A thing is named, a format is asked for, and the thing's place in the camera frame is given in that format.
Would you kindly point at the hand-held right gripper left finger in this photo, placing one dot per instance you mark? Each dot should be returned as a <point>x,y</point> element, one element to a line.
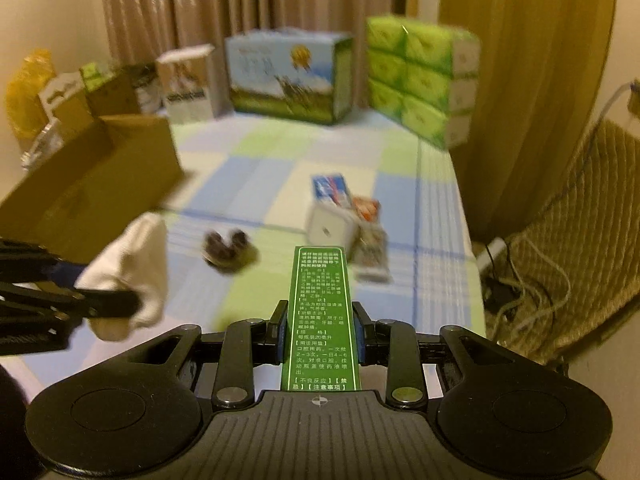
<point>281,332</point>

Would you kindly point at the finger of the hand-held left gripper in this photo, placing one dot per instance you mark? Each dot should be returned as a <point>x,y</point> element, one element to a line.
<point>25,251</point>
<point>107,304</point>

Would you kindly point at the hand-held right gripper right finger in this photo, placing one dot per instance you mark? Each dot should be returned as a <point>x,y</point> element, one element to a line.
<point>356,332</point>

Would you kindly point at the green medicine box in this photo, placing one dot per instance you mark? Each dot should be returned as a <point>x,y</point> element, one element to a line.
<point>320,310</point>

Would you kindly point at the white sock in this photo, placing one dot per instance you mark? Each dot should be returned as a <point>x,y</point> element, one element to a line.
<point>135,255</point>

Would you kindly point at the clear printed packet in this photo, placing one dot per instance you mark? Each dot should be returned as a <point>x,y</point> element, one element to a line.
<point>372,255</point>

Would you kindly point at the large brown cardboard box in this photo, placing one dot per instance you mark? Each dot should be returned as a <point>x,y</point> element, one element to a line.
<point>90,180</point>

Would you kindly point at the dark round object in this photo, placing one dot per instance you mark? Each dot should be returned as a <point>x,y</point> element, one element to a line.
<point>227,252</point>

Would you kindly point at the white cube box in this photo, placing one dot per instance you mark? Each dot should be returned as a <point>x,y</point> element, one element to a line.
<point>327,230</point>

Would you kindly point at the silver plastic bag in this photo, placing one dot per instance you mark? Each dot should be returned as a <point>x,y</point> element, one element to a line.
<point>40,147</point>

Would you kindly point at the orange snack packet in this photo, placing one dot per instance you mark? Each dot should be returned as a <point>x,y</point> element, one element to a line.
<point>366,209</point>

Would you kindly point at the blue tissue pack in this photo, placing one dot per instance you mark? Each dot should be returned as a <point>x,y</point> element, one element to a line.
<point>330,187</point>

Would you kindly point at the black power adapter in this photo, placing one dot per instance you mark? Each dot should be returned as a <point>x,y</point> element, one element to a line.
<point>501,294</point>

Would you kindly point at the white cardboard hanger box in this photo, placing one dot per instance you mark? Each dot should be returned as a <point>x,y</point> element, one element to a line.
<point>62,100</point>

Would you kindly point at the yellow plastic bag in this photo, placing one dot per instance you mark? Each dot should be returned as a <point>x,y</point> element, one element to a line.
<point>27,95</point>

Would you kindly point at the white power strip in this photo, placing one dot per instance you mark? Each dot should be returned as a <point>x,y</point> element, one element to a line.
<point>492,251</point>

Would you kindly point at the small brown cardboard box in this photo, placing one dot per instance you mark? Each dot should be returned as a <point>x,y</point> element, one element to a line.
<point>112,92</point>

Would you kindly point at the green tissue packs in box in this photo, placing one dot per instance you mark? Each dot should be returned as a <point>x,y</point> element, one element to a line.
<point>95,75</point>

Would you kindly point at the white product box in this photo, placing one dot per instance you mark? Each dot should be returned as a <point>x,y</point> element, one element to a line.
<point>187,85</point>

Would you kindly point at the blue green carton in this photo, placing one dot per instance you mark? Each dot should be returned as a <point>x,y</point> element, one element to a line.
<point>285,77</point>

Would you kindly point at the stack of green tissue packs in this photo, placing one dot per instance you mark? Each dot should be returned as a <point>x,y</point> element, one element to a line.
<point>420,75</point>

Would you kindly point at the yellow curtain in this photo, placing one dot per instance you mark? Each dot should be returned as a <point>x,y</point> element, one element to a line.
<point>525,85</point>

